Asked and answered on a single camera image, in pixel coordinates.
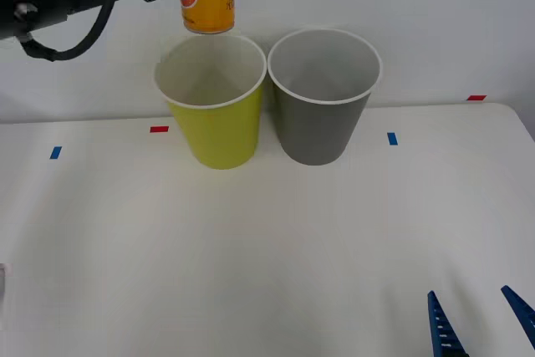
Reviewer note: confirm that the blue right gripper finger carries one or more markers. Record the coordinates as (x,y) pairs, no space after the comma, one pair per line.
(441,332)
(524,311)

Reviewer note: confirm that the yellow-green plastic bin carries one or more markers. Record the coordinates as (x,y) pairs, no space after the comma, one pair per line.
(221,131)

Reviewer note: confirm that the grey plastic bin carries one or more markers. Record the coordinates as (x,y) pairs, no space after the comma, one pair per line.
(317,131)

